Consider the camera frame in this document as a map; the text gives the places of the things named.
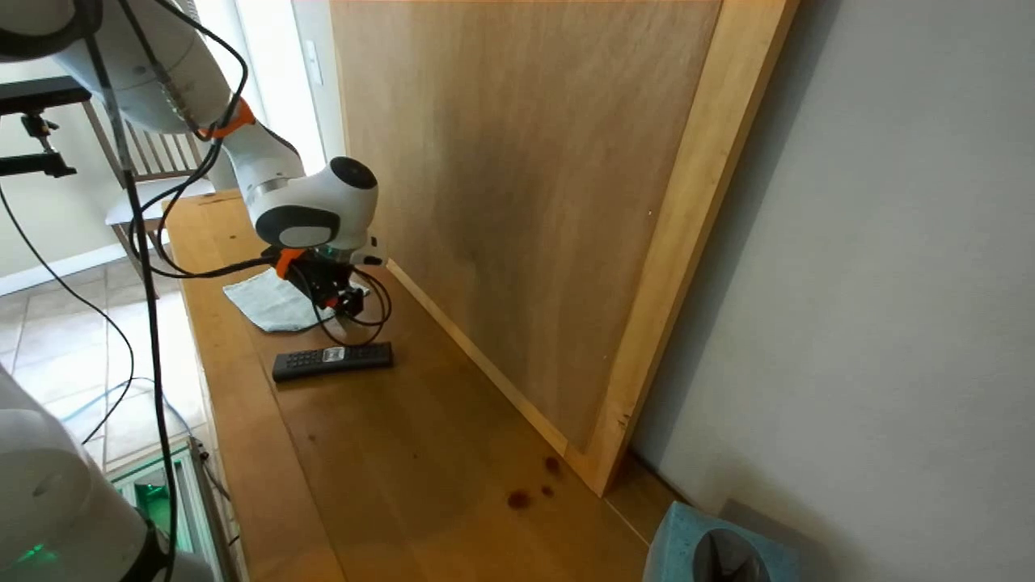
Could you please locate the black remote control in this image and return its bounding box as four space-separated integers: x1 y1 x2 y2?
270 339 399 389

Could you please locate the white slatted chair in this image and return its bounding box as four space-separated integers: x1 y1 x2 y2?
85 102 244 237

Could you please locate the thick black cable bundle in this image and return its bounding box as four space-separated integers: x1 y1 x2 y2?
79 0 399 582

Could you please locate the orange wrist mount ring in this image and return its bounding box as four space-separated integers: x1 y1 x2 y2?
273 246 311 281

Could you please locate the large wooden backdrop board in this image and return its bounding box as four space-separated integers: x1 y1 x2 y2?
328 0 804 499

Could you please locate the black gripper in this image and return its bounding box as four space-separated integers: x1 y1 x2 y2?
273 249 368 323

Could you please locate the thin black floor cable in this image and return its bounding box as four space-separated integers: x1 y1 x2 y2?
0 189 141 454

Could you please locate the black tripod camera stand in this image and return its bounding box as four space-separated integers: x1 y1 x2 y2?
0 74 99 180

